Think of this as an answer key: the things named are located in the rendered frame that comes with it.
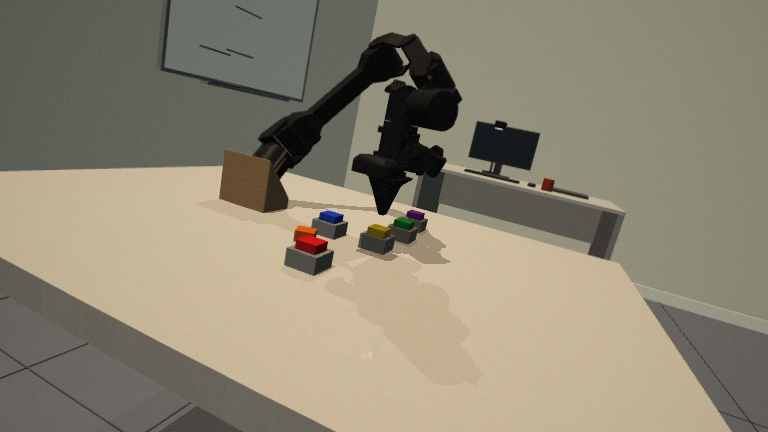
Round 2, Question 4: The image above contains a green button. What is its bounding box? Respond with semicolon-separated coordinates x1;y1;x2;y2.
388;217;418;244

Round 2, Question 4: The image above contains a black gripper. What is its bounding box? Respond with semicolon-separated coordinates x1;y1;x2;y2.
351;120;424;216

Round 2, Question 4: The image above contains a yellow button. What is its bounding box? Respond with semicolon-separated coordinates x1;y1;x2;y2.
358;224;396;255

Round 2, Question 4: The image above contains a red button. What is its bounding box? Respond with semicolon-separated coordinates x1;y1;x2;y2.
284;235;334;276

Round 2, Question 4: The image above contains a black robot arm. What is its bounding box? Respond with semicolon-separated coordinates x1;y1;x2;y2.
253;32;462;180

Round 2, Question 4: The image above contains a blue button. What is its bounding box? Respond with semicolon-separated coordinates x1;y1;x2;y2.
311;210;348;240

